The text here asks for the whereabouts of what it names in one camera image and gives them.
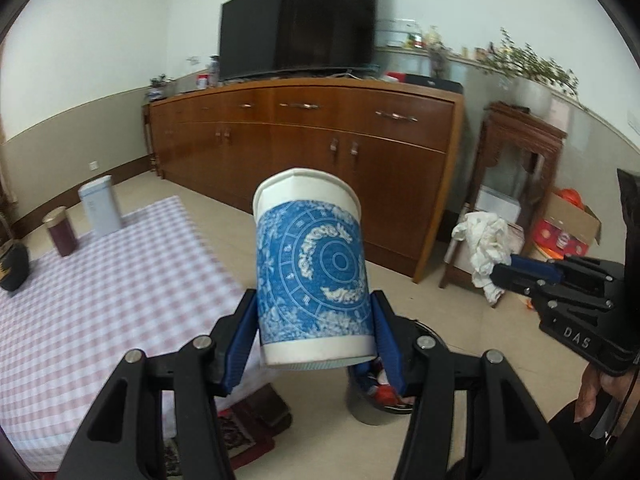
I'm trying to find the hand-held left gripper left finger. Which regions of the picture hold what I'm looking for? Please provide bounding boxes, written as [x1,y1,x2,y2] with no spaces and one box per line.
[62,287,258,480]

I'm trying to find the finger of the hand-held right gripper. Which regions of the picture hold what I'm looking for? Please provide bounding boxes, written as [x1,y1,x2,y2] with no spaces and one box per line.
[535,256,626,311]
[491,254,566,295]

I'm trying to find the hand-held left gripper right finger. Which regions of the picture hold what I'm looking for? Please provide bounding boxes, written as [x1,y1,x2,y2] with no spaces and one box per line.
[371,289,576,480]

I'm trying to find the white tissue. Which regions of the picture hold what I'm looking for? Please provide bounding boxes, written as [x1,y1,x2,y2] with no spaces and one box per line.
[452,211,513,303]

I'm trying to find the black plastic bucket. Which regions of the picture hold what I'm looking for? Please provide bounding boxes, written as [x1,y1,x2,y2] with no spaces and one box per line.
[346,317,451,426]

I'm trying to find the blue patterned paper cup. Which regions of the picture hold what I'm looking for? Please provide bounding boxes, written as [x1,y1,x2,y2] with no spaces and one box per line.
[252,167,377,371]

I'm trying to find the person's right hand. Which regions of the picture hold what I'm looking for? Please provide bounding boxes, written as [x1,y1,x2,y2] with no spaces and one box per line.
[575,364,613,423]

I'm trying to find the open cardboard box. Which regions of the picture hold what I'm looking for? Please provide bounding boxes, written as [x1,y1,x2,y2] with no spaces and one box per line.
[531,189,602,256]

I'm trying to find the red patterned rug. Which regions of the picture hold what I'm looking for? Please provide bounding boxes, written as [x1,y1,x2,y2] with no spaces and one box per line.
[160,385,293,478]

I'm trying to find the person's dark clothing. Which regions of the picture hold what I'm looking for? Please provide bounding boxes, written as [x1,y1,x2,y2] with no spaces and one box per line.
[547,375,640,480]

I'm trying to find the checked tablecloth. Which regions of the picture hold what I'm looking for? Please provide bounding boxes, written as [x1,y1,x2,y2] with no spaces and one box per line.
[0,196,261,471]

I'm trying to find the carved wooden side stand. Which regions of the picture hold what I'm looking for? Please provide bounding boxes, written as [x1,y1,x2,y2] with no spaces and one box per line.
[440,101,568,306]

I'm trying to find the brown wooden sideboard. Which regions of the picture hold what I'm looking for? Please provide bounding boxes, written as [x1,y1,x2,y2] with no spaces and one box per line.
[149,79,466,283]

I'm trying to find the white tin box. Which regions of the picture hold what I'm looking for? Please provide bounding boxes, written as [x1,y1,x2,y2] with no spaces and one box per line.
[78,176,123,236]

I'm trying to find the dark red canister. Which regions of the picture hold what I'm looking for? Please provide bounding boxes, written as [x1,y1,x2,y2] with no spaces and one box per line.
[42,206,78,258]

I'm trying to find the leafy green plant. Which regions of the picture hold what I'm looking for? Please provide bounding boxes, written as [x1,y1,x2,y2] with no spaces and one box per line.
[482,27,581,98]

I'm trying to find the black box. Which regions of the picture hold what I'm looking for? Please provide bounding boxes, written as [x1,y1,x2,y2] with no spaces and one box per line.
[405,74,463,93]

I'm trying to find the dark wooden plant stand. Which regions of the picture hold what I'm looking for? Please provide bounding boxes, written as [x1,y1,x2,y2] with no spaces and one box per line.
[142,102,154,173]

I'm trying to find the glass vase with dried flowers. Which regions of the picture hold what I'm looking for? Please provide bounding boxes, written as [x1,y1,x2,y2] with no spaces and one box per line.
[429,42,448,80]

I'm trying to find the black iron kettle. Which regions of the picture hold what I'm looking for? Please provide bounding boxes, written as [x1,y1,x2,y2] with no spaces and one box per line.
[0,242,29,291]

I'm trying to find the small potted plant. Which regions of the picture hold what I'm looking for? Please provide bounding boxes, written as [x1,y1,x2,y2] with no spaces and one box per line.
[150,75,176,99]

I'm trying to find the black flat television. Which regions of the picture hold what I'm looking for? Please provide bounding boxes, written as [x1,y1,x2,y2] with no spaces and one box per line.
[219,0,377,82]

